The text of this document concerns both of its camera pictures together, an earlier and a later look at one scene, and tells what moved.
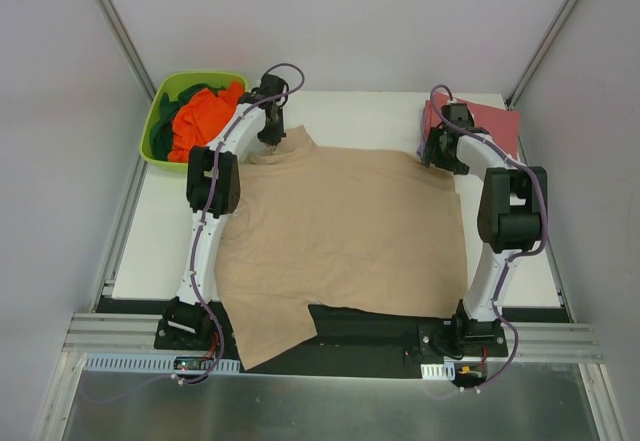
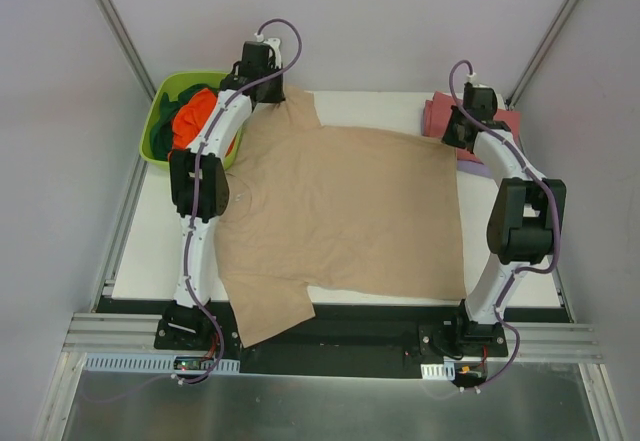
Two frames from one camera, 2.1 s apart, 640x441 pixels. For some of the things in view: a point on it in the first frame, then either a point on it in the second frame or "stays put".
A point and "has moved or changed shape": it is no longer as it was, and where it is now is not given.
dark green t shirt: (162, 136) stays put
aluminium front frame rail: (136, 332) stays put
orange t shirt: (200, 116) stays put
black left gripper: (273, 128) to (273, 90)
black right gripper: (437, 150) to (455, 132)
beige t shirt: (319, 226) has moved or changed shape
